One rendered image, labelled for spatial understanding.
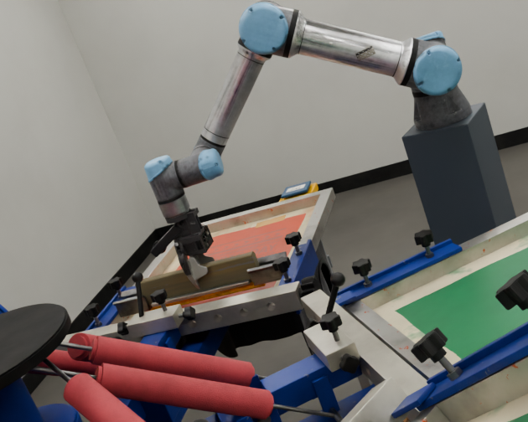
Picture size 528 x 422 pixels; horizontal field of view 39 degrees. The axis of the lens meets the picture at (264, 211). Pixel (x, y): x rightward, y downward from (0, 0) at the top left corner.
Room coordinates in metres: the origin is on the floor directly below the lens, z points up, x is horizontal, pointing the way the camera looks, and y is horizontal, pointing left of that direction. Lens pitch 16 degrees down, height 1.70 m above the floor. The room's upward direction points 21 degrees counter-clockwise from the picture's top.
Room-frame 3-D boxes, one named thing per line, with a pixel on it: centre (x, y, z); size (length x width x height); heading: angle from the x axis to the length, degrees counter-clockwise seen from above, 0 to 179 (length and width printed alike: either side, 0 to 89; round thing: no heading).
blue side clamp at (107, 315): (1.99, 0.50, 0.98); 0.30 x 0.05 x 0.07; 161
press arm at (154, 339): (1.59, 0.35, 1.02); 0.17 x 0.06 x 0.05; 161
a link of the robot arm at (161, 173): (1.91, 0.21, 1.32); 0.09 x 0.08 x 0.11; 80
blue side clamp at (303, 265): (1.80, -0.02, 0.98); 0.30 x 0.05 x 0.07; 161
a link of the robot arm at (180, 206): (1.91, 0.21, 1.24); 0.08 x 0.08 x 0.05
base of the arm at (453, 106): (1.91, -0.53, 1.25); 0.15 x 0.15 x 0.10
